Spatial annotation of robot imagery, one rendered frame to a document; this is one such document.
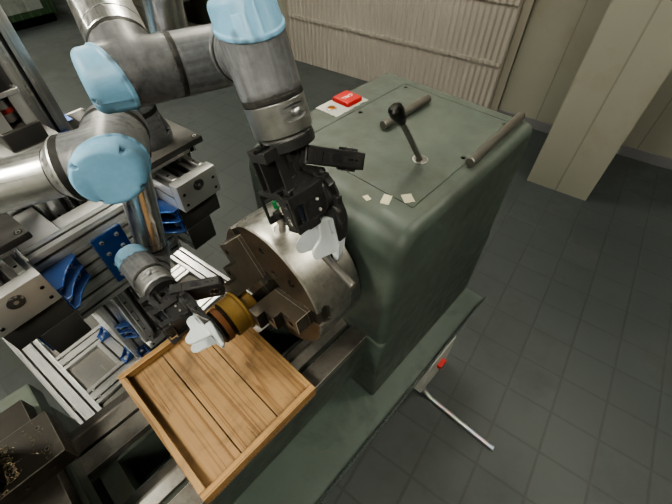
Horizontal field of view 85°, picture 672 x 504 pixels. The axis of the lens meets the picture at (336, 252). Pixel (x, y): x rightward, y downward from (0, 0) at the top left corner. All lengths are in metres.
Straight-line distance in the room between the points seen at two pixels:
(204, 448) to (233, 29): 0.78
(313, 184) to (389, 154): 0.44
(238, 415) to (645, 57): 2.67
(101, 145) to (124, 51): 0.22
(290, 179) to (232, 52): 0.15
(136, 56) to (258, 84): 0.15
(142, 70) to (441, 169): 0.61
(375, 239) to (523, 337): 1.59
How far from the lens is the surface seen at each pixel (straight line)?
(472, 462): 1.87
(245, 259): 0.80
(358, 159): 0.55
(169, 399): 0.99
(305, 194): 0.48
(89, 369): 1.99
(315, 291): 0.71
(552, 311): 2.40
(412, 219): 0.73
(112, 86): 0.52
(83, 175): 0.73
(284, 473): 1.23
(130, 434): 1.02
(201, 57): 0.53
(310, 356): 0.99
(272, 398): 0.93
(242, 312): 0.77
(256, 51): 0.44
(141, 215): 0.98
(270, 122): 0.45
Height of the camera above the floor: 1.74
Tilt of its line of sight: 48 degrees down
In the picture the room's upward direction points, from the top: straight up
